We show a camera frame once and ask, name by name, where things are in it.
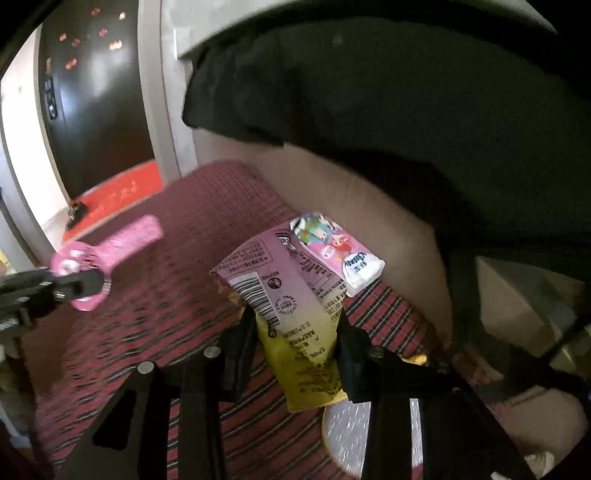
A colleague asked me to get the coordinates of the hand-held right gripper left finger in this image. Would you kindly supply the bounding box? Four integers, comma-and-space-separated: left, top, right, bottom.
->
55, 306, 258, 480

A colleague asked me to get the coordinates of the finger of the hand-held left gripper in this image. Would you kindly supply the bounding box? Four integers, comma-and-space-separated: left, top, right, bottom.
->
0, 267, 107, 332

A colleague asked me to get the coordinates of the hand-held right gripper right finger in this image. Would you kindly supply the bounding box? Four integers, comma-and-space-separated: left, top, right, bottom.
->
336, 315, 532, 480

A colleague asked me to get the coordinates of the purple yellow snack packet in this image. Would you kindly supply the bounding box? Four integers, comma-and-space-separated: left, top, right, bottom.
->
210, 228, 349, 413

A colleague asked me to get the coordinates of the pink handheld fan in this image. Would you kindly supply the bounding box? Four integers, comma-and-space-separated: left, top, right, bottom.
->
50, 215, 164, 313

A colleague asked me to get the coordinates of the pink white drink carton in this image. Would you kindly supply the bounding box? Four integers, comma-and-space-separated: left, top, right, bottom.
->
290, 211, 386, 297

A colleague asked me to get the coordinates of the maroon plaid blanket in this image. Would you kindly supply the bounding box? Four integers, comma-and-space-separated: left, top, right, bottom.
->
21, 159, 504, 480

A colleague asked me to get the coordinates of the red floor mat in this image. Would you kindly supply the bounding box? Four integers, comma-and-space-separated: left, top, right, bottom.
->
62, 159, 162, 241

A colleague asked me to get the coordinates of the cardboard box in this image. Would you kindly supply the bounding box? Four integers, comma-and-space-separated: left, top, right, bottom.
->
475, 256, 589, 358

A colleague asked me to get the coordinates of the black door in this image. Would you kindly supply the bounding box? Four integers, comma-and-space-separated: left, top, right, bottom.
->
37, 0, 155, 208

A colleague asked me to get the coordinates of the black coat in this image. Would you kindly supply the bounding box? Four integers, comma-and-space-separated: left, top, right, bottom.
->
182, 18, 591, 407

